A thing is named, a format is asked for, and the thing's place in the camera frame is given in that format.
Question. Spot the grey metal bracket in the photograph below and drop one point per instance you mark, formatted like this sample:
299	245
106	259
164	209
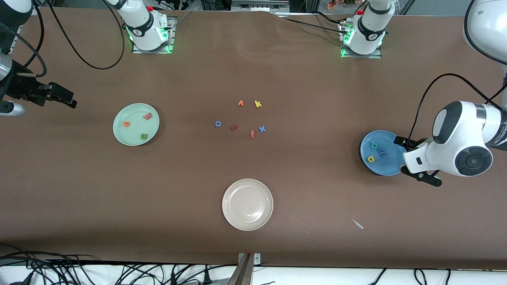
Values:
247	273

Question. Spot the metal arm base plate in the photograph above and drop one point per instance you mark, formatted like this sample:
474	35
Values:
360	56
150	52

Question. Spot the orange decorative flowers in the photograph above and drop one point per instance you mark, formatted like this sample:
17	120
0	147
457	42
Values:
332	4

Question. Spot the blue foam letter m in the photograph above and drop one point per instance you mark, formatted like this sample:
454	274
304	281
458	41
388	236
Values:
382	153

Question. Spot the small white paper scrap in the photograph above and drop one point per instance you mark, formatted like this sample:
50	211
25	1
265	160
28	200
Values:
357	224

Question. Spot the beige plate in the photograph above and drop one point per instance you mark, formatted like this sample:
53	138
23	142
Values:
247	204

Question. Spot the aluminium frame bar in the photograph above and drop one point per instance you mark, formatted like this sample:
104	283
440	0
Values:
259	4

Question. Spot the blue plate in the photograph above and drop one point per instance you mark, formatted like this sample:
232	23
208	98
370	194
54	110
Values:
386	168

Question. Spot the mint green plate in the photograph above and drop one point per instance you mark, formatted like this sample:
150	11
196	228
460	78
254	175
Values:
134	130

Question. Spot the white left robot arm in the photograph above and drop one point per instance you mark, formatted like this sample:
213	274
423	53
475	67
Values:
467	150

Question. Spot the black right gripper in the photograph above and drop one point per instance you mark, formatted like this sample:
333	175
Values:
19	86

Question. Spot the brown table cover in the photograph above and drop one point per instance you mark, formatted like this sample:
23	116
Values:
253	71

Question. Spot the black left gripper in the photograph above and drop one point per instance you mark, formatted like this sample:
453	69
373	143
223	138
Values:
412	143

